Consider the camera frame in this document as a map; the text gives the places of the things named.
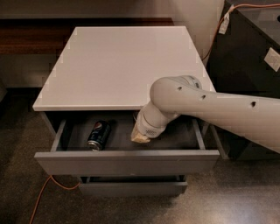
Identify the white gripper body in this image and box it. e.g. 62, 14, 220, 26
136, 115, 167, 138

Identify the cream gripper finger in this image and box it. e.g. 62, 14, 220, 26
130, 125, 150, 144

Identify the grey top drawer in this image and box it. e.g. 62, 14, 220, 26
35, 111, 220, 177

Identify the grey drawer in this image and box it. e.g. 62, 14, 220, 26
35, 111, 220, 177
79, 175, 187, 197

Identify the blue pepsi can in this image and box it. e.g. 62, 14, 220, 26
87, 120, 111, 151

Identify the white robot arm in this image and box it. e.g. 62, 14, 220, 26
130, 76, 280, 153

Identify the grey drawer cabinet white top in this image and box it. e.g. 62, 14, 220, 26
31, 25, 221, 198

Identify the grey bottom drawer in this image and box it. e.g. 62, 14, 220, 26
79, 175, 187, 197

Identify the black side cabinet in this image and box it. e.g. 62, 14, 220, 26
206, 0, 280, 161

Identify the white label on cabinet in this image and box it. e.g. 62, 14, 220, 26
264, 48, 280, 72

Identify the dark wooden bench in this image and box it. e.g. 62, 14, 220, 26
0, 17, 174, 55

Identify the orange floor cable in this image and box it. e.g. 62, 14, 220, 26
29, 174, 81, 224

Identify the white cable tag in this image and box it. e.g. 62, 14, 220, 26
219, 12, 229, 34

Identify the orange wall cable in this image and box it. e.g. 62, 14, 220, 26
200, 3, 280, 61

